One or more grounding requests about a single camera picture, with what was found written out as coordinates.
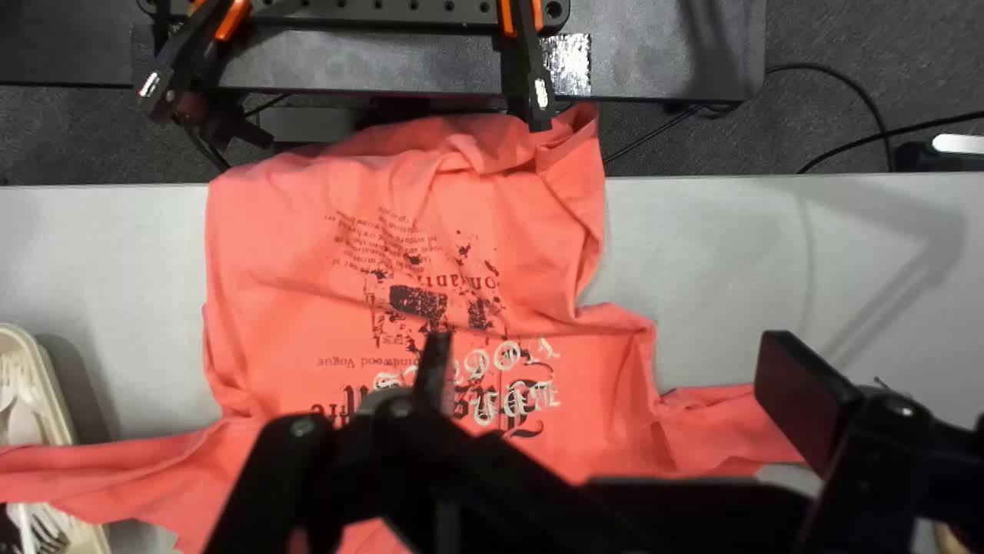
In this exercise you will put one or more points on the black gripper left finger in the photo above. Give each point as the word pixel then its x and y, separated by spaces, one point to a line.
pixel 434 371

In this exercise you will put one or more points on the white plastic cutlery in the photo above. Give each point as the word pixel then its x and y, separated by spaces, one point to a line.
pixel 43 526

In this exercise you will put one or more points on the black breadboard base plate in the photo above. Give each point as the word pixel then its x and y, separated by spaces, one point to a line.
pixel 410 64

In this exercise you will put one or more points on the white power strip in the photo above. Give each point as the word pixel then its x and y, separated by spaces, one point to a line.
pixel 958 143

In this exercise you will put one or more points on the silver tape patch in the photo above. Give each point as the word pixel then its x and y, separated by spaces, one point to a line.
pixel 569 64

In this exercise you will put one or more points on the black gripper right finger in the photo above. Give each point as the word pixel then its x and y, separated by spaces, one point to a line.
pixel 811 394

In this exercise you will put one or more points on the coral printed sweatshirt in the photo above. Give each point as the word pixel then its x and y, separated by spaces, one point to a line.
pixel 310 256

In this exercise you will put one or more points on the beige cutlery tray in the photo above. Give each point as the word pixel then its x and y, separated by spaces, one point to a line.
pixel 40 388

